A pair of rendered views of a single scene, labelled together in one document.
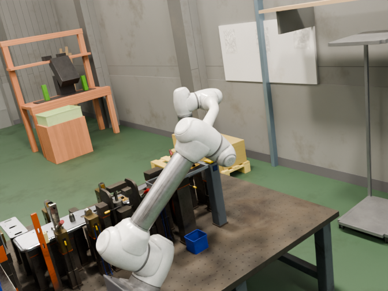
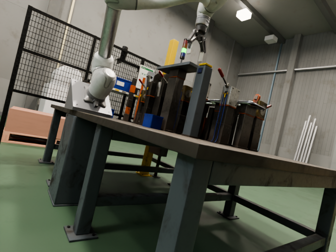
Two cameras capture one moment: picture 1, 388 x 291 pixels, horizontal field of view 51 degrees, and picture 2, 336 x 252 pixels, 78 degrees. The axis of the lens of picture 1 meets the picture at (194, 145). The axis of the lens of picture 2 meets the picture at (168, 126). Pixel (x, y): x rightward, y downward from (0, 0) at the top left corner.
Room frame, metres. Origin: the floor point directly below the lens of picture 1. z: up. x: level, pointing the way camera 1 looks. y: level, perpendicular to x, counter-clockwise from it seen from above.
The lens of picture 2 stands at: (2.18, -1.37, 0.72)
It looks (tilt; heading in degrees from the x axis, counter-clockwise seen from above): 1 degrees up; 87
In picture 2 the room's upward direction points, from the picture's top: 13 degrees clockwise
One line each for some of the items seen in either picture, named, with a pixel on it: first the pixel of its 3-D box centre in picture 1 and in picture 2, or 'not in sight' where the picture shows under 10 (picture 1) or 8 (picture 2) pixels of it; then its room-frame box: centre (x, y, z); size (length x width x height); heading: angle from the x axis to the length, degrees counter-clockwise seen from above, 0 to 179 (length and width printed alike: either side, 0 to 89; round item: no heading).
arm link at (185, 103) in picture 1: (184, 100); (206, 6); (2.32, 0.01, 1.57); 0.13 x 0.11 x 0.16; 106
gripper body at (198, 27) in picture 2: not in sight; (199, 33); (2.31, 0.02, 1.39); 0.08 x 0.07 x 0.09; 45
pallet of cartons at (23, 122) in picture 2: not in sight; (53, 129); (0.35, 2.48, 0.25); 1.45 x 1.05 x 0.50; 36
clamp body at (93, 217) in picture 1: (99, 245); not in sight; (2.04, 0.63, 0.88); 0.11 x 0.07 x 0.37; 35
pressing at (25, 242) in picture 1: (125, 197); (187, 102); (2.39, 0.49, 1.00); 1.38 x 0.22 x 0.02; 125
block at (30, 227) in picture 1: (36, 247); not in sight; (2.23, 1.07, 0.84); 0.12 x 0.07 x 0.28; 35
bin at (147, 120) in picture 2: (196, 241); (152, 121); (2.14, 0.08, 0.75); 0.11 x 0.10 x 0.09; 125
